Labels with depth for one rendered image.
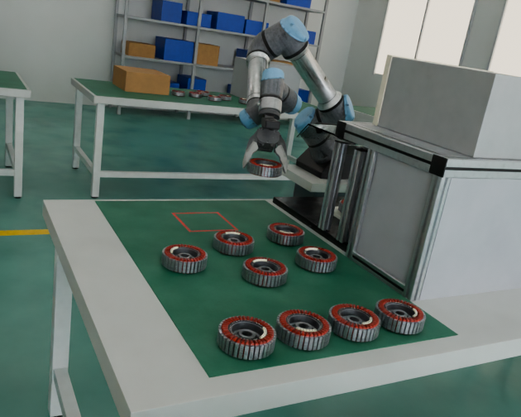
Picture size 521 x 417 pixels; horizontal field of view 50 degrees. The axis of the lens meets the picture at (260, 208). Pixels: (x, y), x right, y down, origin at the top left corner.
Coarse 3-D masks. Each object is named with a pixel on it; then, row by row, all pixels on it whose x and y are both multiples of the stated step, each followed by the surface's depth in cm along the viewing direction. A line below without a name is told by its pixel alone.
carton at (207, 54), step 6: (198, 42) 804; (198, 48) 772; (204, 48) 776; (210, 48) 779; (216, 48) 783; (198, 54) 775; (204, 54) 778; (210, 54) 782; (216, 54) 786; (198, 60) 778; (204, 60) 782; (210, 60) 786; (216, 60) 790
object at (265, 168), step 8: (256, 160) 176; (264, 160) 178; (272, 160) 179; (248, 168) 173; (256, 168) 170; (264, 168) 170; (272, 168) 170; (280, 168) 172; (264, 176) 171; (272, 176) 171
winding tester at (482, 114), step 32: (416, 64) 151; (384, 96) 162; (416, 96) 151; (448, 96) 141; (480, 96) 132; (512, 96) 134; (416, 128) 151; (448, 128) 141; (480, 128) 132; (512, 128) 137
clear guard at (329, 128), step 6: (306, 126) 184; (312, 126) 181; (318, 126) 181; (324, 126) 183; (330, 126) 185; (336, 126) 187; (300, 132) 187; (306, 132) 188; (312, 132) 188; (318, 132) 189; (324, 132) 190; (330, 132) 172; (318, 138) 193; (324, 138) 194; (330, 138) 195; (336, 138) 196; (342, 138) 167
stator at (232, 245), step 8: (216, 232) 153; (224, 232) 154; (232, 232) 154; (240, 232) 155; (216, 240) 149; (224, 240) 148; (232, 240) 153; (240, 240) 155; (248, 240) 150; (216, 248) 149; (224, 248) 147; (232, 248) 147; (240, 248) 147; (248, 248) 149
